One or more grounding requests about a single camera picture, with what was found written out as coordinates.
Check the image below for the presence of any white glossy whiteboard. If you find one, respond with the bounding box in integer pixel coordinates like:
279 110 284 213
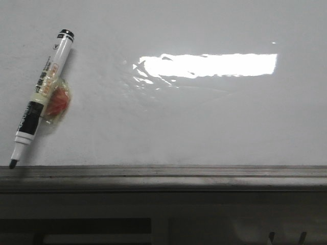
1 1 326 166

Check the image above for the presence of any red magnet under tape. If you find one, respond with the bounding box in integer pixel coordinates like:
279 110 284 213
42 77 72 134

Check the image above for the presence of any grey metal whiteboard tray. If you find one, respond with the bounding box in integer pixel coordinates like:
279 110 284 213
1 165 326 192

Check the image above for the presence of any white black whiteboard marker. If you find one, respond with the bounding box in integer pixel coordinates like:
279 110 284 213
9 29 74 169

